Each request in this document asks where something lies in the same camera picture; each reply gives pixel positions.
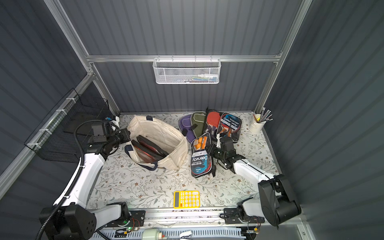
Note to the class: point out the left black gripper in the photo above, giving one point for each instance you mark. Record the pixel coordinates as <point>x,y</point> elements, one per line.
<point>122,135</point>

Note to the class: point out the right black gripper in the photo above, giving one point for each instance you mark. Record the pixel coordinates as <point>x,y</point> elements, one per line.
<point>226,149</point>

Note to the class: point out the blue Deerway paddle set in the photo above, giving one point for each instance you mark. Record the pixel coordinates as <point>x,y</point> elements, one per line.
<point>230,126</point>
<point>201,162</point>

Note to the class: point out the red ping pong paddle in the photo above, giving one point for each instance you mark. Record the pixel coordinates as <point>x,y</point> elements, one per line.
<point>212,122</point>

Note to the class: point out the olive green paddle cover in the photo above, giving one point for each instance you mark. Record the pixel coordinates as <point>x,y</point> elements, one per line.
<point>198,120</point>

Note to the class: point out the purple round case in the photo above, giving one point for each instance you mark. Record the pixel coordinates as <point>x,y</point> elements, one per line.
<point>185,125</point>

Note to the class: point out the floral canvas tote bag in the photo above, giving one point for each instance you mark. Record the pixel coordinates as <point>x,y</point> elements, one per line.
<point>162,134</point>

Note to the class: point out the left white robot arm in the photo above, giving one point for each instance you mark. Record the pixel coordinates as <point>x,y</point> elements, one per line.
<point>68,218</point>

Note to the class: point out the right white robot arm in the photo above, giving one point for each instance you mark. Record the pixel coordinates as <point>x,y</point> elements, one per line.
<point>277,202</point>

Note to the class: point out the white pen cup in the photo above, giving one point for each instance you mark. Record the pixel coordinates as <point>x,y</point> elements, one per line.
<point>256,125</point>

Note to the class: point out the yellow calculator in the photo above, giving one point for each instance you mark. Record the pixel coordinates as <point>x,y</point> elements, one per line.
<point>187,199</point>

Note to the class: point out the black wire side basket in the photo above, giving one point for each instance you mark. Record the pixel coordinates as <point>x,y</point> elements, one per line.
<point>54,140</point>

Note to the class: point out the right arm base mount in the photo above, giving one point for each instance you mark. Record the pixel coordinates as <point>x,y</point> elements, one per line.
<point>238,216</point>

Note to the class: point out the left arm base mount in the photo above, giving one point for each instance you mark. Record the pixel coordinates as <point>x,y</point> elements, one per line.
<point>135,219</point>

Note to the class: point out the white wire wall basket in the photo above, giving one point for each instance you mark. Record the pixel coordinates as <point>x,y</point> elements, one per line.
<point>187,71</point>

